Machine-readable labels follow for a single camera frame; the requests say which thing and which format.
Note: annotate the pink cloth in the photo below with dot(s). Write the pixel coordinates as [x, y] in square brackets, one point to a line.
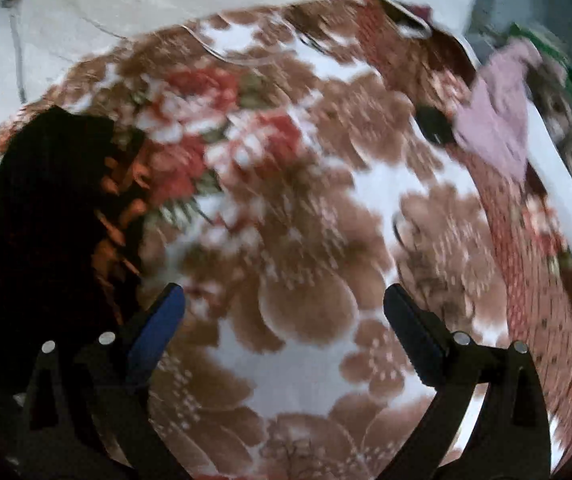
[496, 110]

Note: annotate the green cloth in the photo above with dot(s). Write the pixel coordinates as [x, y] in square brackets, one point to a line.
[566, 67]

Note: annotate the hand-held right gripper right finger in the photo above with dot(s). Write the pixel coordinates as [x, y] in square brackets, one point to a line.
[413, 330]

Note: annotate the brown floral blanket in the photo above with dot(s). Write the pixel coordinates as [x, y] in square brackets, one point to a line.
[306, 240]

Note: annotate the brown patterned cloth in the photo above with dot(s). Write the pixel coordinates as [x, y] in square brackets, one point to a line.
[556, 105]

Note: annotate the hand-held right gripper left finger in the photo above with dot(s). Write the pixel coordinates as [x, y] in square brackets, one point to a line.
[158, 330]

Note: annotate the black shirt with orange print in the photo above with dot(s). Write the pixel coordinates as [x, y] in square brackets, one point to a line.
[40, 210]

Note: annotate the small black object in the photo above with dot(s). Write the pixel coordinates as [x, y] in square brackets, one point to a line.
[435, 125]

